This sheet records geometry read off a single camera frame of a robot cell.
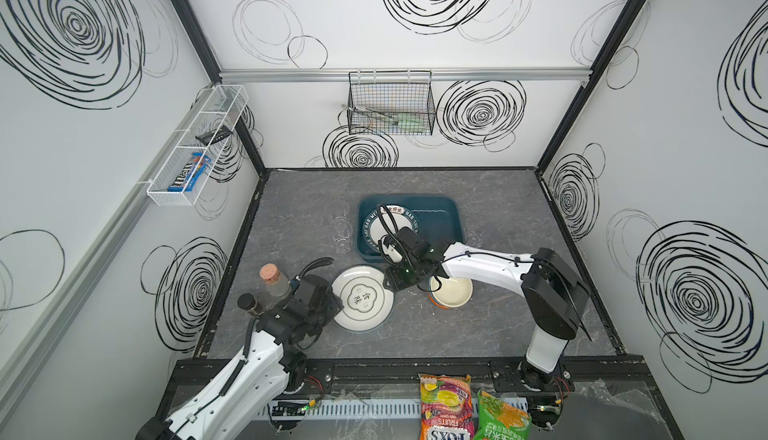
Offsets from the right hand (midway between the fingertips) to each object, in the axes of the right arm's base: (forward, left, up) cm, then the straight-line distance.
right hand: (384, 285), depth 84 cm
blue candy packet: (+15, +47, +29) cm, 57 cm away
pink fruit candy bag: (-28, -15, -3) cm, 32 cm away
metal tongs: (+42, +5, +30) cm, 51 cm away
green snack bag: (-30, -26, -2) cm, 40 cm away
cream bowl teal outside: (-1, -20, -2) cm, 20 cm away
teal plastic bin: (+29, -19, -6) cm, 35 cm away
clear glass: (+19, -30, -5) cm, 36 cm away
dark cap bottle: (-6, +35, +4) cm, 36 cm away
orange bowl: (-6, -15, +1) cm, 16 cm away
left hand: (-5, +12, -3) cm, 13 cm away
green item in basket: (+38, -8, +28) cm, 48 cm away
